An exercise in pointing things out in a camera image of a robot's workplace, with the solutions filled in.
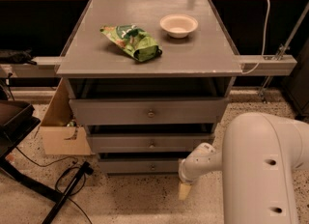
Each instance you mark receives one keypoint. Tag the grey top drawer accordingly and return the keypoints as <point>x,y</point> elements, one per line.
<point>145,111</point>

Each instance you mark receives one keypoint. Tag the grey drawer cabinet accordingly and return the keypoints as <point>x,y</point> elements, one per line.
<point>149,81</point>

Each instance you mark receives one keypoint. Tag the white paper bowl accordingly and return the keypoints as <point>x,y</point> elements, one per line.
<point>178,26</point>

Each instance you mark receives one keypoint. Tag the grey middle drawer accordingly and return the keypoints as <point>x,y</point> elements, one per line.
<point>146,143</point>

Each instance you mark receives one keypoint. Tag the dark cabinet at right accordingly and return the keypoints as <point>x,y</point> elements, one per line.
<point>296,85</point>

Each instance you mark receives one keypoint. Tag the cardboard box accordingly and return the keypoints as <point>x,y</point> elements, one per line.
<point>61,133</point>

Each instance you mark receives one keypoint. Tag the grey drawer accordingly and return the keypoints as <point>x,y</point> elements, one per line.
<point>146,143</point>
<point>138,166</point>
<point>145,111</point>

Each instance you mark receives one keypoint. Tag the black stand with tray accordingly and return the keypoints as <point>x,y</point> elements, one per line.
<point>16,122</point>

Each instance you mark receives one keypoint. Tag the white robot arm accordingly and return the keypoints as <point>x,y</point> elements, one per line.
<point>259,153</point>

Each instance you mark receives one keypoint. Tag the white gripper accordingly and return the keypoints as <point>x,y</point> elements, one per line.
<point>187,169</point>

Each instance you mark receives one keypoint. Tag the black object on rail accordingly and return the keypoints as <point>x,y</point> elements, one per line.
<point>8,56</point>

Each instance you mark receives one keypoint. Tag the grey bottom drawer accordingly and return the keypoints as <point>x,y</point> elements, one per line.
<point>138,166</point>

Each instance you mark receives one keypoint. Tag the green snack bag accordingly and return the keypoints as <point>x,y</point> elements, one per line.
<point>134,41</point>

